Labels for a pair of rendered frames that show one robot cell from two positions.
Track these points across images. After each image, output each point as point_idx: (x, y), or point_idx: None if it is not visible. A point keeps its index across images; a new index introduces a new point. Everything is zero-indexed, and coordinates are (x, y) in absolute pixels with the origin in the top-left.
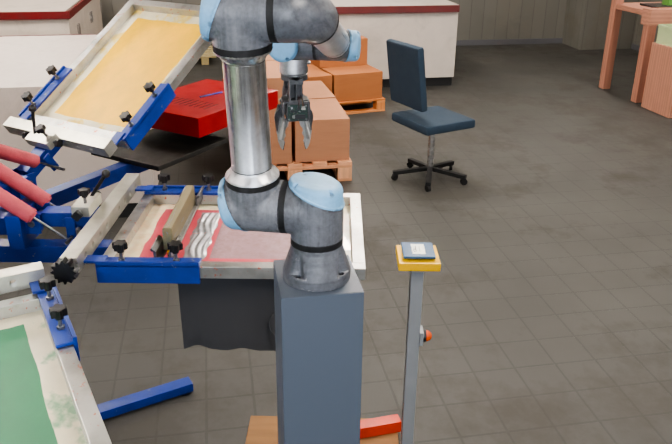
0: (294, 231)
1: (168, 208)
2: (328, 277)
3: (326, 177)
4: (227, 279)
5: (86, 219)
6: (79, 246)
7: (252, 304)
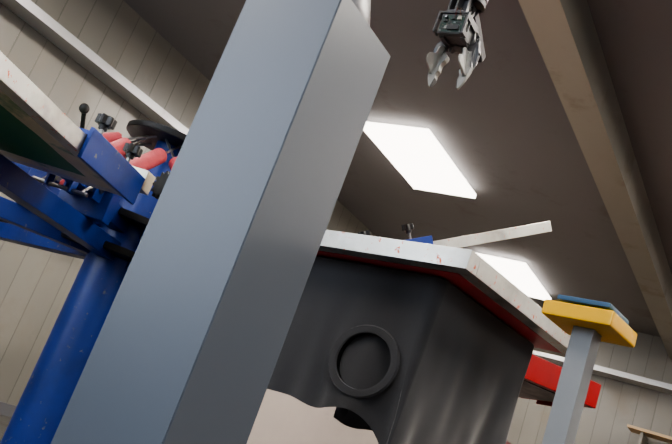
0: None
1: None
2: None
3: None
4: (313, 271)
5: None
6: None
7: (324, 316)
